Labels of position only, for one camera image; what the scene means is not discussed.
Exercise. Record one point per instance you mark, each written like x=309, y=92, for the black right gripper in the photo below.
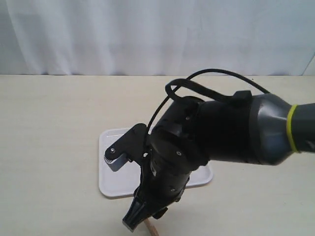
x=159, y=187

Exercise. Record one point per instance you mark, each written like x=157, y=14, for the wooden notched stick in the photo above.
x=151, y=228

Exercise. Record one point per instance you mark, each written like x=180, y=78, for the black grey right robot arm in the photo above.
x=264, y=131

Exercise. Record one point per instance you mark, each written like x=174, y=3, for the white plastic tray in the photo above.
x=125, y=181

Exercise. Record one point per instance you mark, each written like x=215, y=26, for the white backdrop curtain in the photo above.
x=157, y=37

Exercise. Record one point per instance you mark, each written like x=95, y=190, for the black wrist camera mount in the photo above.
x=128, y=148

